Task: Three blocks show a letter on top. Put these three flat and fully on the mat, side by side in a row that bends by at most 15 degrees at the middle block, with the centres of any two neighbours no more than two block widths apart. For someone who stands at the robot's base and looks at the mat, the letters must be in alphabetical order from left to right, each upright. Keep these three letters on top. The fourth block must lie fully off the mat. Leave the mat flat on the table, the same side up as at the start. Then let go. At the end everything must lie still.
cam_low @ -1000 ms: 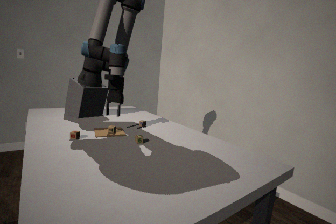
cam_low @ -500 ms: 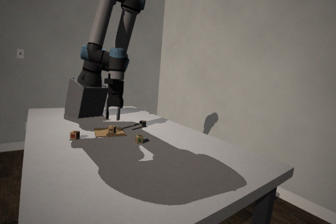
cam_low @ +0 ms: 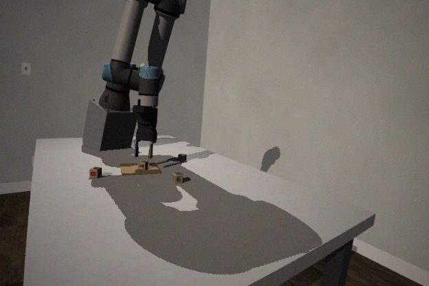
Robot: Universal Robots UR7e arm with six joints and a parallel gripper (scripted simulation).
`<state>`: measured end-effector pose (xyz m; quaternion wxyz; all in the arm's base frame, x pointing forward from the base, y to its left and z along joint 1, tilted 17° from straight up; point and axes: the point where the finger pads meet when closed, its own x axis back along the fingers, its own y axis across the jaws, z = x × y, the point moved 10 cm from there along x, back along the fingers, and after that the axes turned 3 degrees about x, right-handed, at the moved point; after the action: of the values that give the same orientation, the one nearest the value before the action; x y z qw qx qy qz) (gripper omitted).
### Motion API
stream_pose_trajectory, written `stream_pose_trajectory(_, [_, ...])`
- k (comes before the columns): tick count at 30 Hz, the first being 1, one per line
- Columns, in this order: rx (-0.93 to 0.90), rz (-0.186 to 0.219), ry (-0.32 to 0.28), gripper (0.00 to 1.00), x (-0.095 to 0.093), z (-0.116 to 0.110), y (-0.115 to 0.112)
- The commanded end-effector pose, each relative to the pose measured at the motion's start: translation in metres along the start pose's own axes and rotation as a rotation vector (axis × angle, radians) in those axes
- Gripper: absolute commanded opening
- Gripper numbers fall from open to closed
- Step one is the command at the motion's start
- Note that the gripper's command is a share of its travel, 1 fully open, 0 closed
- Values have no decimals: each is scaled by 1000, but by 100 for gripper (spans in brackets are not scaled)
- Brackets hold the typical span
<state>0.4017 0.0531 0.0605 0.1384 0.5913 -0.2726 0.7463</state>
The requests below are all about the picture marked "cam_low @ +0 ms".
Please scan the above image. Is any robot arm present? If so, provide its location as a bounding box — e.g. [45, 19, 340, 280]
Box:
[99, 0, 186, 111]

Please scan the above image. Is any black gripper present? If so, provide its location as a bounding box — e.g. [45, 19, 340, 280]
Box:
[133, 96, 158, 159]

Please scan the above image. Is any tan flat mat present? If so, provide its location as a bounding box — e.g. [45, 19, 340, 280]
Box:
[120, 162, 161, 175]

